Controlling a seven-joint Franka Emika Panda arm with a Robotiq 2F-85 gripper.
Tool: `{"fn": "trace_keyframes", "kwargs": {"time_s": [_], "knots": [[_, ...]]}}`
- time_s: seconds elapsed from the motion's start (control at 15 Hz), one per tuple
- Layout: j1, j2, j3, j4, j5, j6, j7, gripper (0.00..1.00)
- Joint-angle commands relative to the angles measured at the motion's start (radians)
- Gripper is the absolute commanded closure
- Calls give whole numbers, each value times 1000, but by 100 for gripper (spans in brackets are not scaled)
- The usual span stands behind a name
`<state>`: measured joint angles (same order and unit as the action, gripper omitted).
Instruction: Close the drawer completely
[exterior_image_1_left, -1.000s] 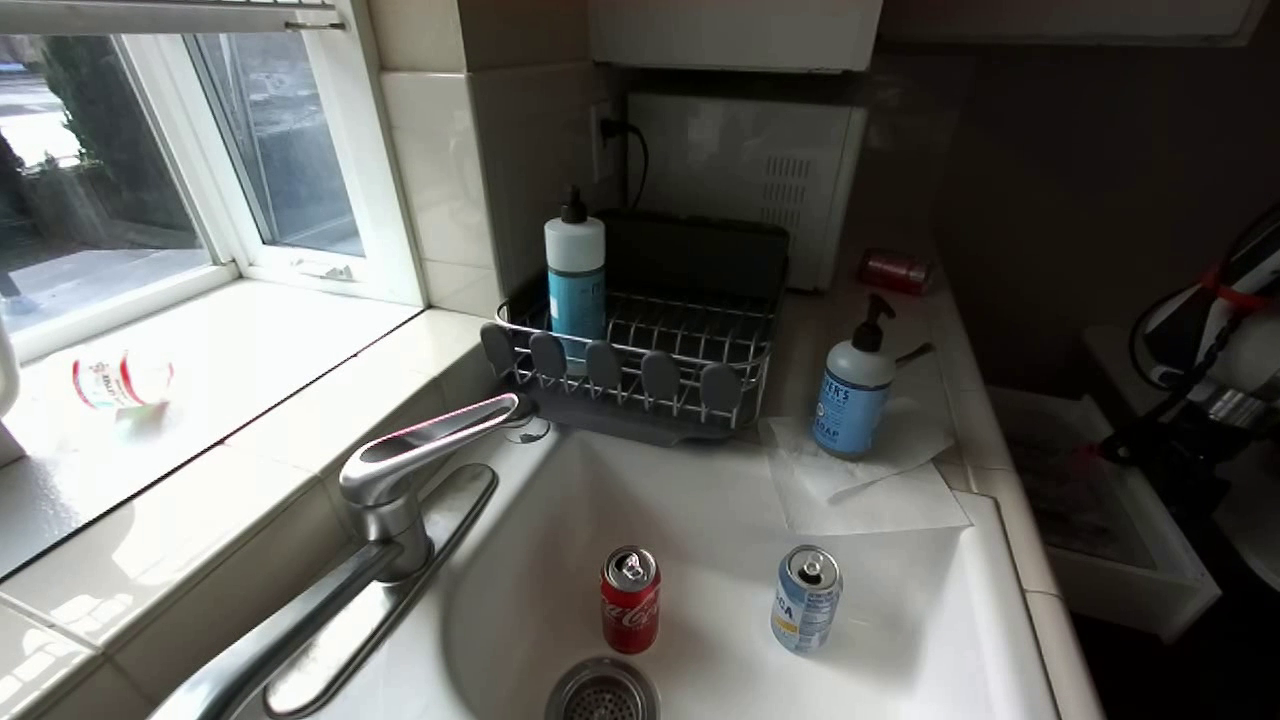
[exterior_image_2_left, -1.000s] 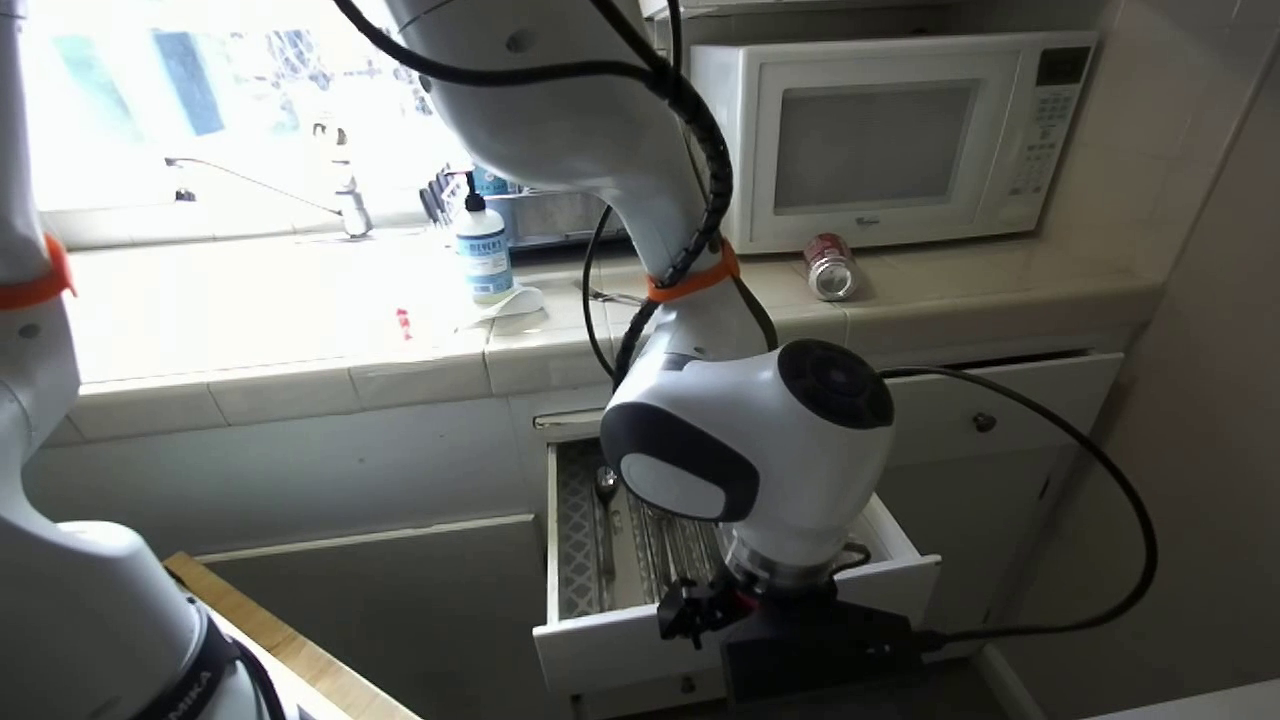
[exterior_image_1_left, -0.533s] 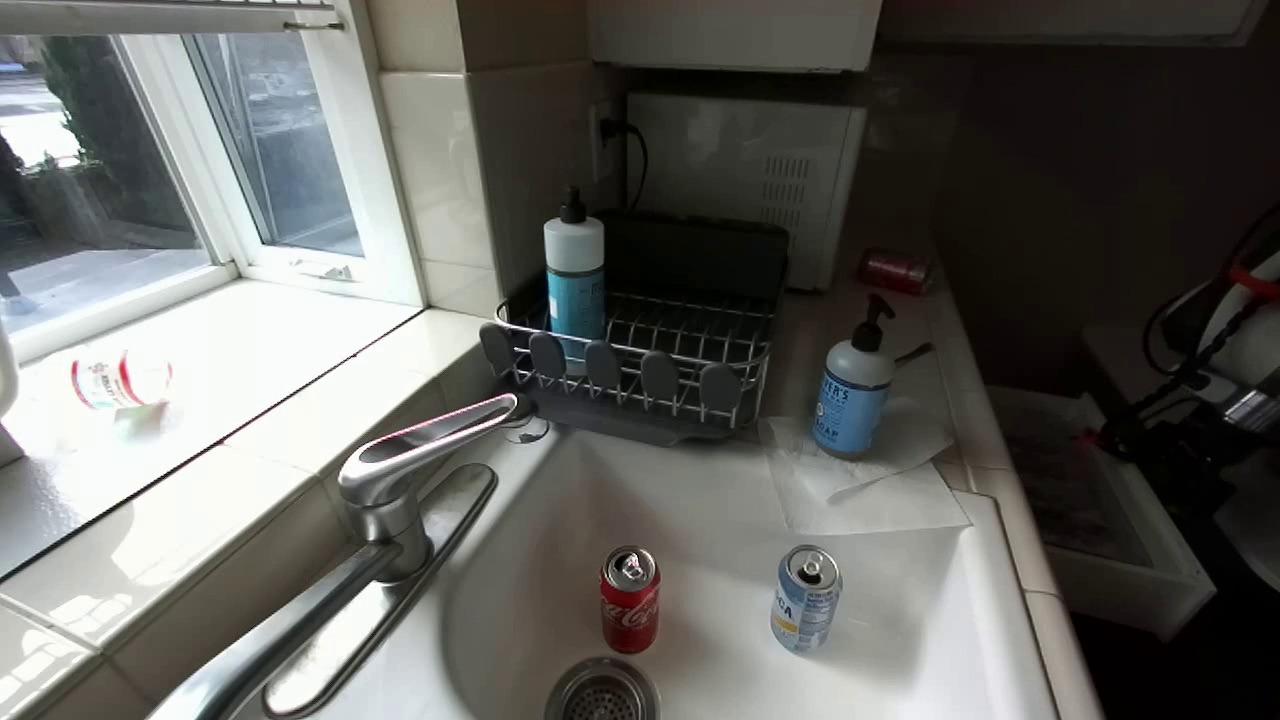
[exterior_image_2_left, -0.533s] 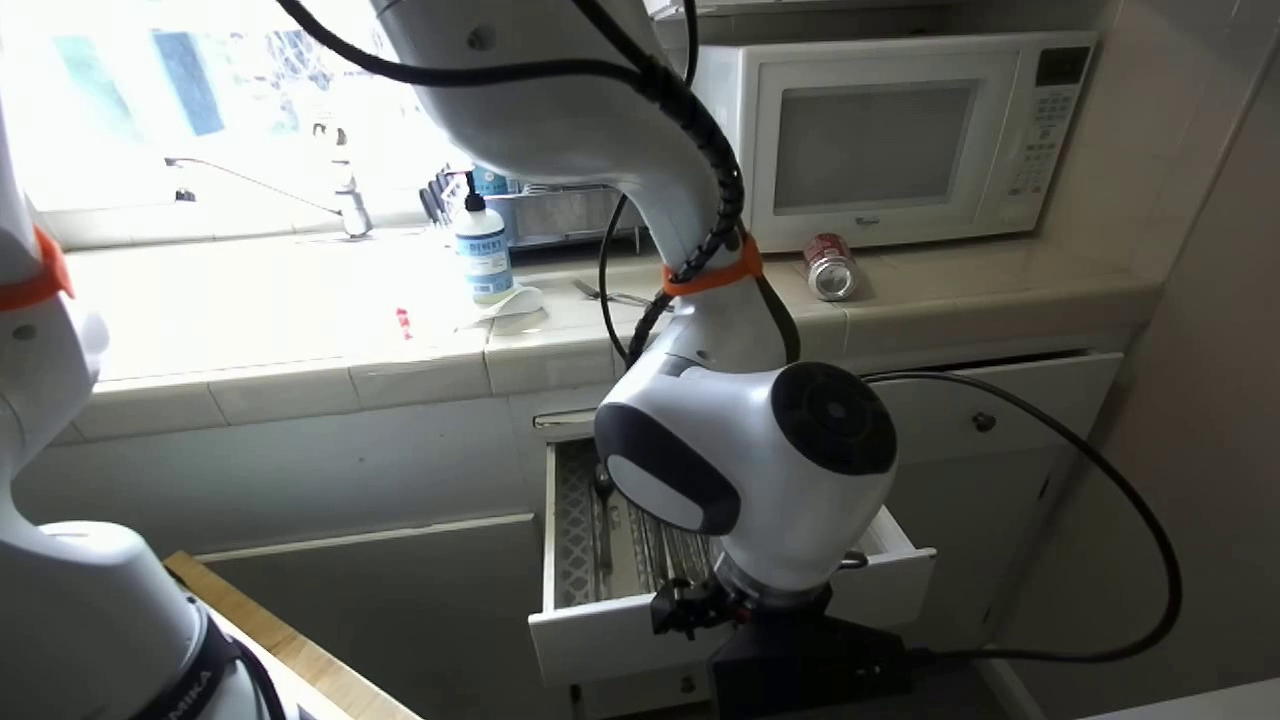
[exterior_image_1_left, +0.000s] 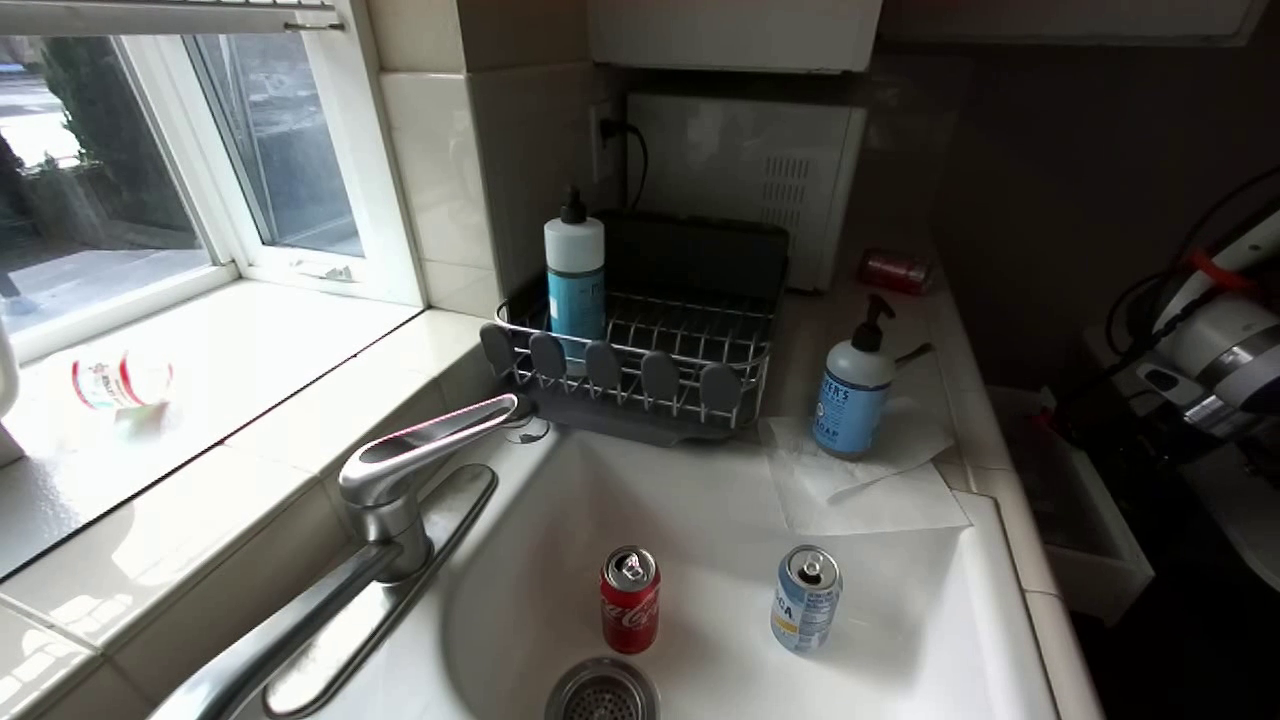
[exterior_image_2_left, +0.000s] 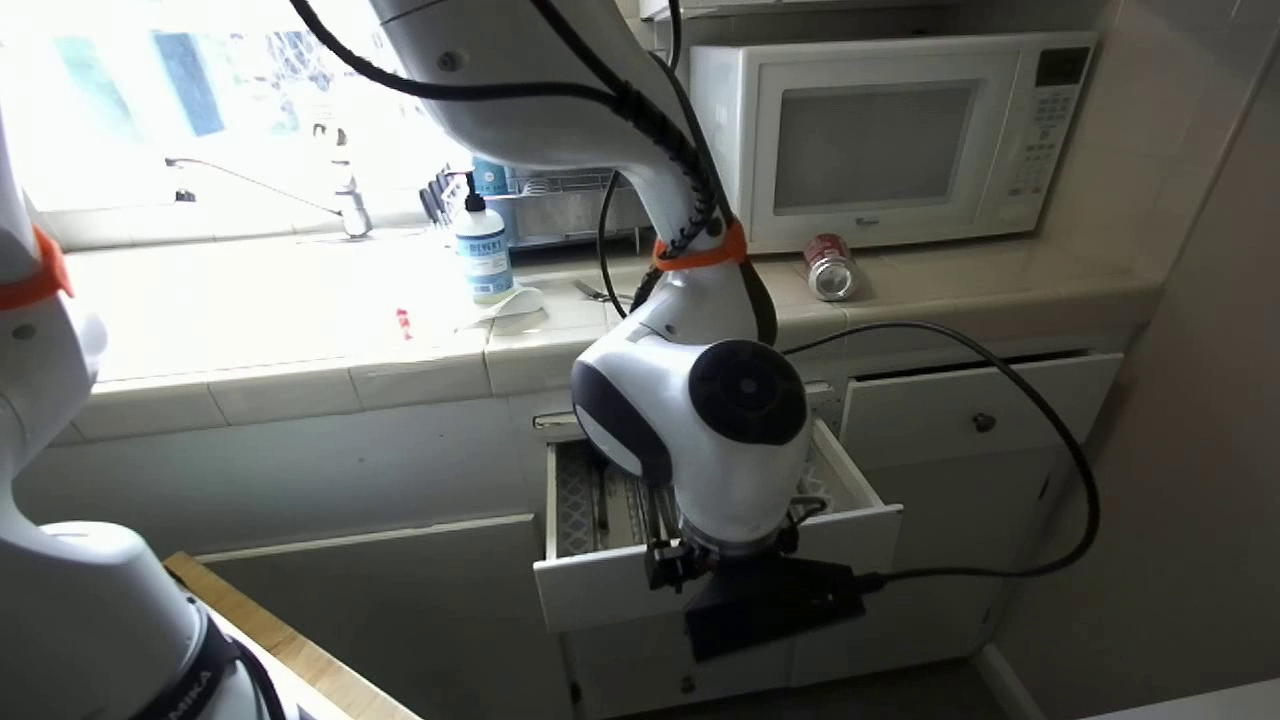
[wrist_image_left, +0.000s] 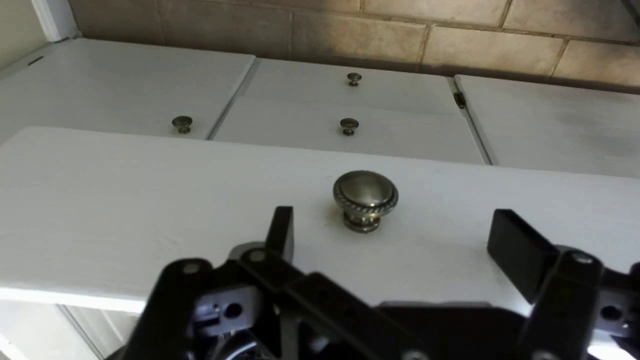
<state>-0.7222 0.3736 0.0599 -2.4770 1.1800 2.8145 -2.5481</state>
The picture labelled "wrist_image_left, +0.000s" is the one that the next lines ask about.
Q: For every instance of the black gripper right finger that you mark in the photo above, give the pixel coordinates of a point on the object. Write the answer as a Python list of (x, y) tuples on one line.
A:
[(566, 293)]

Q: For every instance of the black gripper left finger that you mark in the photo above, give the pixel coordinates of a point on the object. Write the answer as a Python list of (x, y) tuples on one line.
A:
[(192, 307)]

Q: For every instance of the white drawer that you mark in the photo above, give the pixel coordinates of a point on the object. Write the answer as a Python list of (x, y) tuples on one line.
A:
[(400, 137), (300, 82), (166, 220)]

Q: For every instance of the brass drawer knob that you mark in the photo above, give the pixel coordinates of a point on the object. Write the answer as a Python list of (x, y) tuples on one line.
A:
[(365, 197)]

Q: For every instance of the small brass cabinet knob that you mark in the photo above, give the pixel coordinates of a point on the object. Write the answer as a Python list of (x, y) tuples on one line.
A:
[(354, 78), (348, 127), (182, 125)]

